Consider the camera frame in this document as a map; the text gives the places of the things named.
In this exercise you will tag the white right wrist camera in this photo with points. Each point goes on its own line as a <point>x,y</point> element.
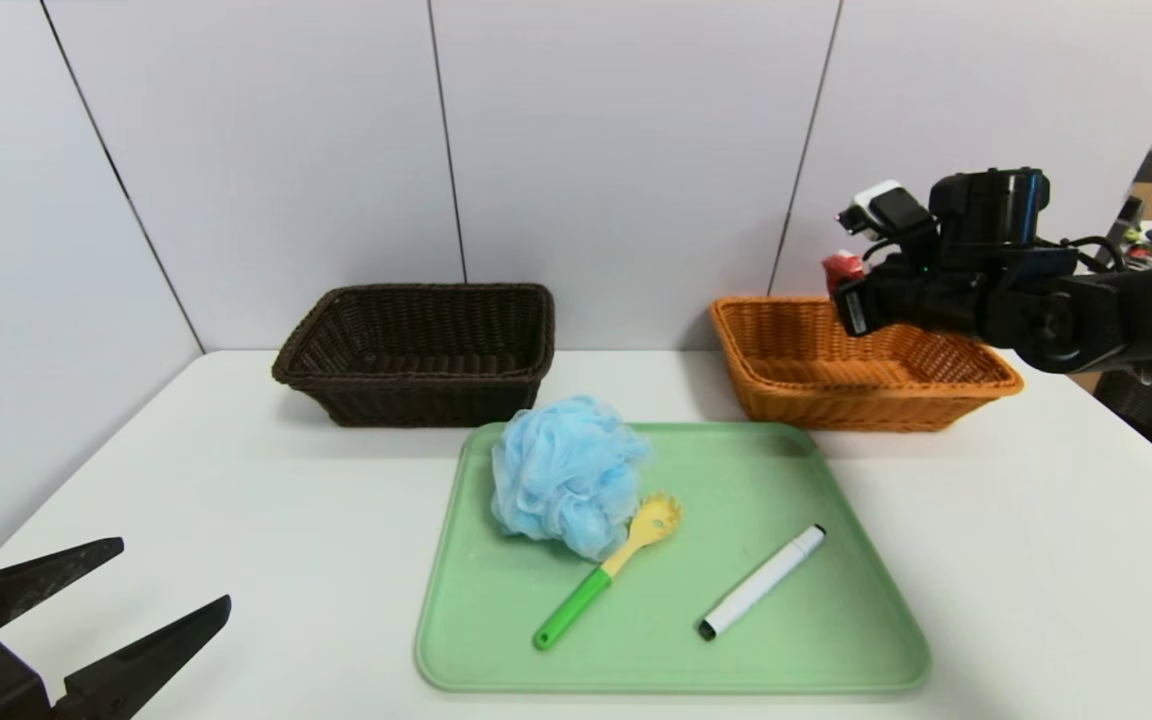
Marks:
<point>881,205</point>

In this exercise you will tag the blue mesh bath sponge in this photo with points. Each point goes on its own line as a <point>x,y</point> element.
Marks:
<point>566,470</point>

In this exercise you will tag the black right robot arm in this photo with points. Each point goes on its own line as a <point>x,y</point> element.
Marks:
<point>1136,310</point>

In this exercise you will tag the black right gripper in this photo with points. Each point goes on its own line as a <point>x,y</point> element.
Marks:
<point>852,306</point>

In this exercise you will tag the light green plastic tray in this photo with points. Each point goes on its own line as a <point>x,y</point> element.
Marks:
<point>786,620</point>

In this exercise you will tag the dark brown wicker basket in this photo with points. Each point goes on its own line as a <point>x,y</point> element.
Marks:
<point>416,395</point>

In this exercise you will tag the white marker pen black cap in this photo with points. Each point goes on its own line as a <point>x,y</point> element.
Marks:
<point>758,585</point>

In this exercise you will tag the orange wicker basket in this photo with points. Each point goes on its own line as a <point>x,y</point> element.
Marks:
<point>836,405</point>

